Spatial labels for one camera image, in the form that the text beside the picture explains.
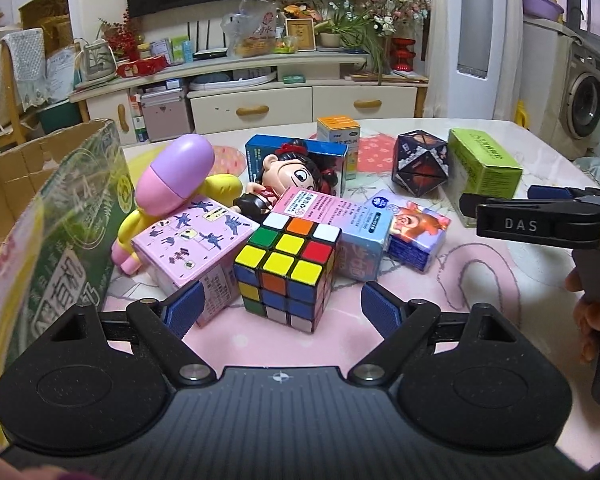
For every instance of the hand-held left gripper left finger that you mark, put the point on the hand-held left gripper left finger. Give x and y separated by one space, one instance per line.
185 307

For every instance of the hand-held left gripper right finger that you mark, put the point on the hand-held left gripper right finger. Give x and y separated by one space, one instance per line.
380 307

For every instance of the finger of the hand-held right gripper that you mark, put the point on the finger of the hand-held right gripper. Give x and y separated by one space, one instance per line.
550 192
520 224

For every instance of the pink figure-print box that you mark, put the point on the pink figure-print box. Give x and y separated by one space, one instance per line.
190 240

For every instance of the colourful puzzle cube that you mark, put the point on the colourful puzzle cube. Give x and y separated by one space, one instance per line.
285 260

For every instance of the pink light-blue box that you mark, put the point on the pink light-blue box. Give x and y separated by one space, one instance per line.
325 210

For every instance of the dark geometric puzzle cube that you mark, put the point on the dark geometric puzzle cube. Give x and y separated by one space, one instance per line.
420 160

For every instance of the cardboard box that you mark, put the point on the cardboard box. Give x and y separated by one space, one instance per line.
55 220

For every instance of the cartoon doll figurine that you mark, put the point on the cartoon doll figurine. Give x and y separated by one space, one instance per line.
290 172

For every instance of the blue rectangular box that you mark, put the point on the blue rectangular box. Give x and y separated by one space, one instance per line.
260 152

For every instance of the orange white medicine box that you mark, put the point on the orange white medicine box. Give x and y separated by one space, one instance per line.
337 135

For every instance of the printed pink tablecloth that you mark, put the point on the printed pink tablecloth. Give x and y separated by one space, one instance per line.
480 280

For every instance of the silver washing machine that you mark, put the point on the silver washing machine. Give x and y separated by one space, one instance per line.
587 100

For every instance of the white appliance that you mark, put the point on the white appliance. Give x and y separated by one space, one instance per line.
542 70

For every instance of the white standing air conditioner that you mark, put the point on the white standing air conditioner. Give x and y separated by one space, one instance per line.
480 20

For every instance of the purple plastic basin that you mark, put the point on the purple plastic basin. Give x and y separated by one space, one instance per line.
542 6

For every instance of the pink metal case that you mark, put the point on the pink metal case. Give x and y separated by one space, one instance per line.
167 120

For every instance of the white curtain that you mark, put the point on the white curtain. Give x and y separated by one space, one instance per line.
440 35

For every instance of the stack of books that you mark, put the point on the stack of books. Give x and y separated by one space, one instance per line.
395 76

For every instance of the cream cabinet drawer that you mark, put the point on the cream cabinet drawer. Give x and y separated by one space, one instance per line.
365 102
250 110

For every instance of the cream cabinet door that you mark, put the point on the cream cabinet door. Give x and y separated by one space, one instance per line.
107 110

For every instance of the dark green bin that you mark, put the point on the dark green bin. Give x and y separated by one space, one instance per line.
60 117

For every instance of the white round tray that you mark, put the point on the white round tray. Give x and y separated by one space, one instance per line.
252 80

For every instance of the red biscuit packet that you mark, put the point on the red biscuit packet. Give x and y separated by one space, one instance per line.
142 66

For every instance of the pink artificial flower bouquet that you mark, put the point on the pink artificial flower bouquet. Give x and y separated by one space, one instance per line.
385 5

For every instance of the green white small box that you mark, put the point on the green white small box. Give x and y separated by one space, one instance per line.
179 50

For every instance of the cream TV cabinet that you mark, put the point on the cream TV cabinet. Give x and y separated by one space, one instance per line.
300 62

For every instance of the blue white small box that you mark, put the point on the blue white small box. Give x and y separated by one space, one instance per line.
160 51

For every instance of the glass electric kettle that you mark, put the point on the glass electric kettle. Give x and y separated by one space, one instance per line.
97 60

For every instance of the white printed papers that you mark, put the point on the white printed papers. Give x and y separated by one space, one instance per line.
62 75

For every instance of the potted green plant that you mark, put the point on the potted green plant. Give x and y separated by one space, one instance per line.
330 39

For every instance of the light wooden chair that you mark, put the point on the light wooden chair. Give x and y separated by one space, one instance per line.
7 100

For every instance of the red berry branches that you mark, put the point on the red berry branches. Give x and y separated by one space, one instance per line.
122 37

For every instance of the clear plastic snack bag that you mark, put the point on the clear plastic snack bag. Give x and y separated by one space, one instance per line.
252 30

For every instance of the lace chair cover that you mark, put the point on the lace chair cover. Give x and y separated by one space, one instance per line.
25 70

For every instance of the orange artificial flowers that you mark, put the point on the orange artificial flowers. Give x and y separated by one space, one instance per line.
300 11

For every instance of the wooden picture frame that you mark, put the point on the wooden picture frame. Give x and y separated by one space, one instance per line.
300 35

